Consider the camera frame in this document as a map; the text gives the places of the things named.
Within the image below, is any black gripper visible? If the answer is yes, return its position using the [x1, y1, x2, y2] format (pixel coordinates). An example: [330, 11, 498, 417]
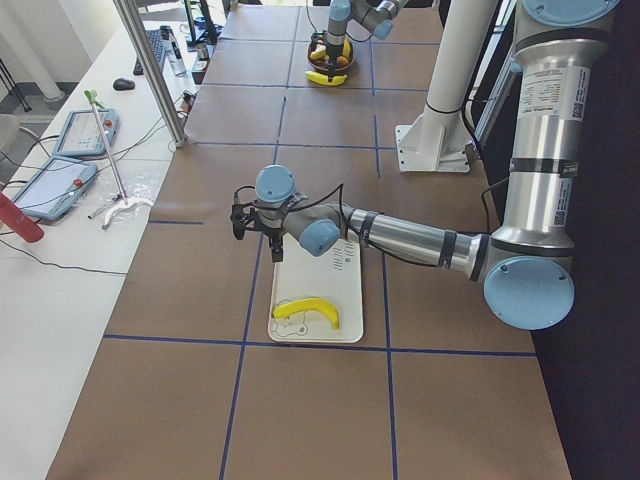
[254, 212, 286, 263]
[326, 43, 341, 83]

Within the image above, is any yellow banana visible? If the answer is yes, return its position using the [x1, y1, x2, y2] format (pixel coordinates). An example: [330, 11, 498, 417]
[305, 71, 348, 87]

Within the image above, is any brown wicker basket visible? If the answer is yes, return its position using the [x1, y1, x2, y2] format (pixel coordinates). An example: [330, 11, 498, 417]
[307, 37, 354, 74]

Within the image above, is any yellow banana basket right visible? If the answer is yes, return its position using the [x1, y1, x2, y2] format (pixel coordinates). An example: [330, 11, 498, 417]
[341, 39, 352, 60]

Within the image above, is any white bear print tray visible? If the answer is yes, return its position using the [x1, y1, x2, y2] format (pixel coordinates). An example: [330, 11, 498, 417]
[268, 235, 364, 343]

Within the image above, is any metal cup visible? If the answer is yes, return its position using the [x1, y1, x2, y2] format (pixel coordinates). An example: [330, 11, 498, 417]
[195, 43, 209, 61]

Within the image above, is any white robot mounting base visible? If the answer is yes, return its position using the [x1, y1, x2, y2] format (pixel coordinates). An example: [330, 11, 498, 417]
[395, 125, 470, 174]

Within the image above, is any black keyboard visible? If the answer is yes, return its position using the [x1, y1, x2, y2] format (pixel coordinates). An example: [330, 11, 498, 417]
[133, 29, 165, 76]

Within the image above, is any black computer mouse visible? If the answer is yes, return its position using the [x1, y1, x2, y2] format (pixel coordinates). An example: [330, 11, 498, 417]
[112, 78, 136, 91]

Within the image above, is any far teach pendant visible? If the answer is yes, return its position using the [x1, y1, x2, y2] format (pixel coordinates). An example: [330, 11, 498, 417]
[53, 109, 119, 157]

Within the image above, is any teach pendant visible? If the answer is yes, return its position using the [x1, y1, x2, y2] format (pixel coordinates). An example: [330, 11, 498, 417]
[53, 109, 119, 157]
[13, 155, 98, 221]

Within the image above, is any near teach pendant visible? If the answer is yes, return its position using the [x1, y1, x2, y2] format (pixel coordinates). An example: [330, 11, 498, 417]
[13, 155, 98, 221]

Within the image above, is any metal rod with green tip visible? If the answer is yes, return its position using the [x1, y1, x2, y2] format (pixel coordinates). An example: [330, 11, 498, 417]
[84, 90, 128, 204]

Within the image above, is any red bottle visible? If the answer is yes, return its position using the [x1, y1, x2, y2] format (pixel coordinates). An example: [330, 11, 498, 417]
[0, 192, 44, 243]

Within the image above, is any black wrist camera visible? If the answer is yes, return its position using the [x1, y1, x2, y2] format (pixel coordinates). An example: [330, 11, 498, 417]
[230, 202, 256, 241]

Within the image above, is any aluminium frame post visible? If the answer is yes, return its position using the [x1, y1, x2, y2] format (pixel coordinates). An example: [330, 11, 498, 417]
[113, 0, 187, 148]

